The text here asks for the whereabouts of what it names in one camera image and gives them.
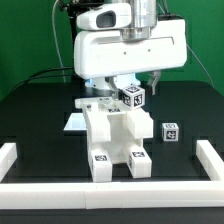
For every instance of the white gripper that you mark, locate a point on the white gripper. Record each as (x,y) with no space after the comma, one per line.
(105,54)

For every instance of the white tagged cube nut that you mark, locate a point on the white tagged cube nut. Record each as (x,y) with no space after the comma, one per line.
(133,97)
(170,132)

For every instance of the white chair back frame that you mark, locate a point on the white chair back frame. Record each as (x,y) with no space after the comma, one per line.
(139,122)

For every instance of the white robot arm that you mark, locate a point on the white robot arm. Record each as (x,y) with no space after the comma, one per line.
(125,37)

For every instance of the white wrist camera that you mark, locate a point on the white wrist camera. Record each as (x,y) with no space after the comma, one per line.
(105,17)

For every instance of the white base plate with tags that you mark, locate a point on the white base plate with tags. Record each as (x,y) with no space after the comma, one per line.
(76,122)

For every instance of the black camera stand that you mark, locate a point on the black camera stand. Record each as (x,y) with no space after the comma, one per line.
(76,7)

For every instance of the white right fence wall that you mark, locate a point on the white right fence wall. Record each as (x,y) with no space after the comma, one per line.
(210,160)

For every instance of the white fence wall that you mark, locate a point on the white fence wall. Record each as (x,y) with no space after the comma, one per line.
(112,195)
(8,155)
(210,160)

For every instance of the white front fence wall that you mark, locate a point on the white front fence wall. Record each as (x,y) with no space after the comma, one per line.
(112,195)

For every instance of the white left fence wall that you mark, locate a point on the white left fence wall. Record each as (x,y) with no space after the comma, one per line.
(8,155)

